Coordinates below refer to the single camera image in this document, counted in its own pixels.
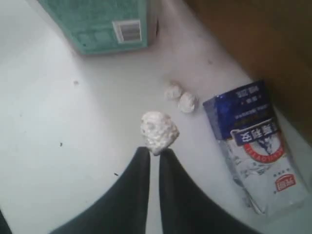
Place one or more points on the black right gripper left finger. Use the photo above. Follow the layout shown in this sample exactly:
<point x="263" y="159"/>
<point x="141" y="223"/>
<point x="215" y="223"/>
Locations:
<point x="122" y="209"/>

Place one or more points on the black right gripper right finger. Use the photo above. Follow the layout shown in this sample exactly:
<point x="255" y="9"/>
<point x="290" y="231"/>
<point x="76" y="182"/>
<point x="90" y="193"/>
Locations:
<point x="185" y="208"/>

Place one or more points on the blue white milk carton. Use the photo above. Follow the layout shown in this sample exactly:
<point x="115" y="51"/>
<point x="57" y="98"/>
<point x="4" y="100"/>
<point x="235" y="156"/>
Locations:
<point x="247" y="130"/>

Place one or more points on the clear jar gold lid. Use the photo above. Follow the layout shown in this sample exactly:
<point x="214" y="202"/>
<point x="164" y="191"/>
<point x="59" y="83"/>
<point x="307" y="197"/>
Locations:
<point x="105" y="26"/>

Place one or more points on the brown paper bag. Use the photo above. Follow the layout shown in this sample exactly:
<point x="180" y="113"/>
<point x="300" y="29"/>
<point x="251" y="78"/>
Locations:
<point x="271" y="40"/>

